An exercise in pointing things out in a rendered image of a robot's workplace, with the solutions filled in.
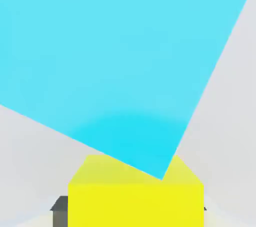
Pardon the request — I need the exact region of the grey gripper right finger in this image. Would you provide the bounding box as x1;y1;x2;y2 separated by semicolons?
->
203;195;241;227

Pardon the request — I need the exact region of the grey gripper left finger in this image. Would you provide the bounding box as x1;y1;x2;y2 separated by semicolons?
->
15;195;69;227

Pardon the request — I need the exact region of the small yellow cube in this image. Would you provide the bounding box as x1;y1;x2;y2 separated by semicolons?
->
67;154;205;227

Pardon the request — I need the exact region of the small cyan cube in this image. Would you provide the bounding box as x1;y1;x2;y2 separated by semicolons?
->
0;0;256;181

